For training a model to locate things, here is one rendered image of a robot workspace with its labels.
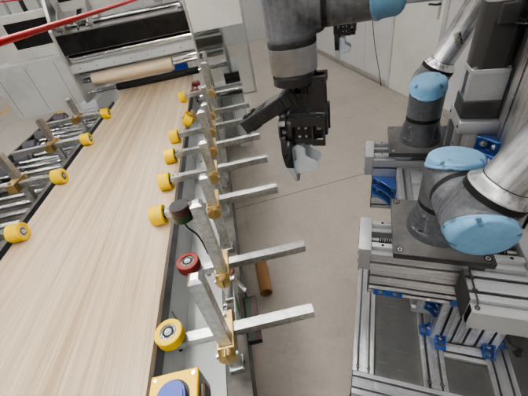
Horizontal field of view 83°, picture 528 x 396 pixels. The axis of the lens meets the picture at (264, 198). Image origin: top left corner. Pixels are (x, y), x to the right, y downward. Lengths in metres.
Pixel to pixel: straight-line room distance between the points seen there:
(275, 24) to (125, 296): 0.91
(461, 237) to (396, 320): 1.08
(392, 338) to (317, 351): 0.41
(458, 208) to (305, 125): 0.34
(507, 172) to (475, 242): 0.14
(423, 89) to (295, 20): 0.78
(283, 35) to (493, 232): 0.49
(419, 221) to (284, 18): 0.60
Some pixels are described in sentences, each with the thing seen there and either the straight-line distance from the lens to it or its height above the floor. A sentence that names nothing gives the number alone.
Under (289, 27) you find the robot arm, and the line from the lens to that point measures 0.47.
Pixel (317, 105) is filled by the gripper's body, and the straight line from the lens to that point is 0.52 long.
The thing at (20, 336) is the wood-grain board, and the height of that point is 0.90.
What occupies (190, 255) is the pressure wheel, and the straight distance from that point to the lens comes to 1.10.
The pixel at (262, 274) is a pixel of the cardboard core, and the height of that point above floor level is 0.08.
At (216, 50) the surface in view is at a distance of 3.26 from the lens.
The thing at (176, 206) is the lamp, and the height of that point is 1.17.
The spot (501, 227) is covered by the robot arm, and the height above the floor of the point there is 1.24.
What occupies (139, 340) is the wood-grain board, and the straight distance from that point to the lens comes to 0.98.
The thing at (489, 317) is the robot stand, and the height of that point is 0.94.
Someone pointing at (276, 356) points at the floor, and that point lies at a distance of 1.83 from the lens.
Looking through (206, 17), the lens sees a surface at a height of 1.37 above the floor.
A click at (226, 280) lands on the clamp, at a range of 1.04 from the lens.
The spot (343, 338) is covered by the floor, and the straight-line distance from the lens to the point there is 1.85.
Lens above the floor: 1.66
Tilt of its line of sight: 38 degrees down
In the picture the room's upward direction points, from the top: 12 degrees counter-clockwise
